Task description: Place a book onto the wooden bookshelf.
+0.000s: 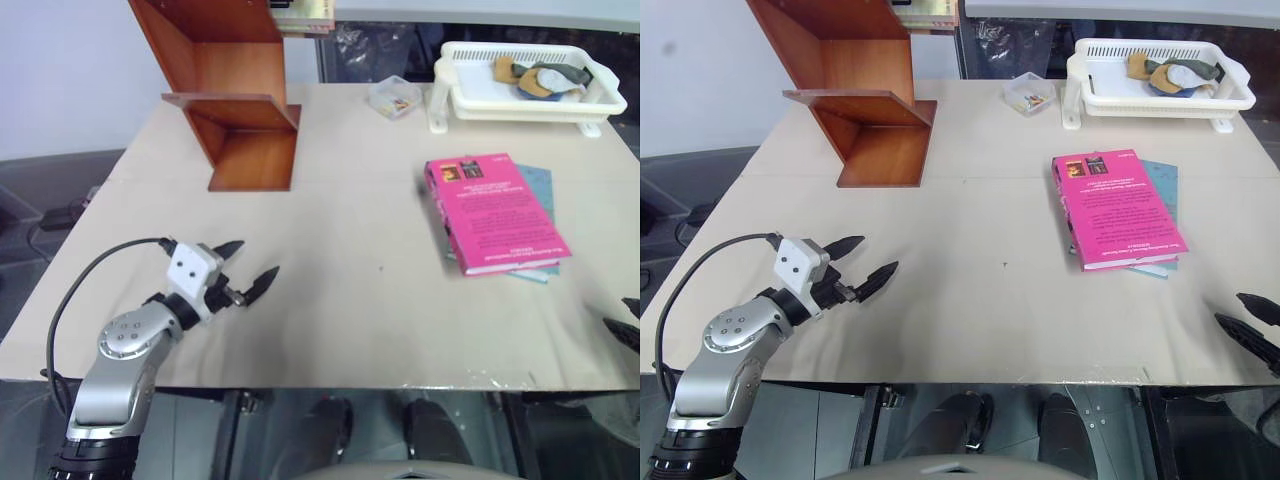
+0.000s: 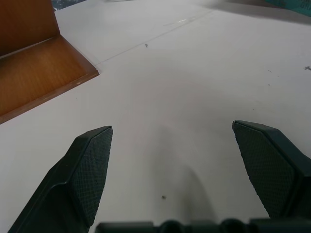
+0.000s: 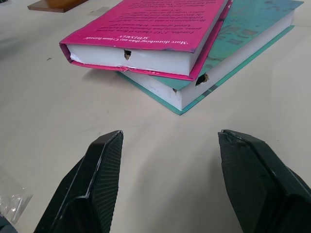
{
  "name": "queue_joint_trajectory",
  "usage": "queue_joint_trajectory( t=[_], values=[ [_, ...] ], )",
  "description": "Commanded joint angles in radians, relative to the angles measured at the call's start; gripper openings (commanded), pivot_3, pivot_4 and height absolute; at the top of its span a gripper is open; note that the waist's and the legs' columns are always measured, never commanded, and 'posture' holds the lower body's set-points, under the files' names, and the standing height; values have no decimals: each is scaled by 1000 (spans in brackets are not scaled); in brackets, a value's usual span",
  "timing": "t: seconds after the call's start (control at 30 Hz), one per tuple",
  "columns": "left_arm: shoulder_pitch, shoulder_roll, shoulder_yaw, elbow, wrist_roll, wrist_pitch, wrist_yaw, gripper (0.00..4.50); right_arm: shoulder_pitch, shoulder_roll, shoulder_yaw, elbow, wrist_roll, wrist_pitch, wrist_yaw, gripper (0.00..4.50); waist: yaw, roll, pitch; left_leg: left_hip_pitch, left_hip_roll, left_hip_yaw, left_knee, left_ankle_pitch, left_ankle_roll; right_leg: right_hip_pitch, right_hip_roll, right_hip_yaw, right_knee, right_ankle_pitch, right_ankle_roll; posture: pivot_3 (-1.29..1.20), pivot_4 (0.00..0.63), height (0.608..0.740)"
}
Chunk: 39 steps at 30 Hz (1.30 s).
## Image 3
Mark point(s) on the clear plastic bag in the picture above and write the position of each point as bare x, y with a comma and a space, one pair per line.
11, 201

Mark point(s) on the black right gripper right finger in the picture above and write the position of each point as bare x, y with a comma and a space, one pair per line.
257, 184

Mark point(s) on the teal hardcover book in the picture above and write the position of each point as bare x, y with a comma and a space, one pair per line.
243, 46

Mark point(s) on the pink hardcover book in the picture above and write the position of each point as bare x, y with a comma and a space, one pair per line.
155, 29

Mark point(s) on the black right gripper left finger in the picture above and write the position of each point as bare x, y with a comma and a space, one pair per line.
97, 184

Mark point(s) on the brown wooden board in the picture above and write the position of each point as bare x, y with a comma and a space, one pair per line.
54, 4

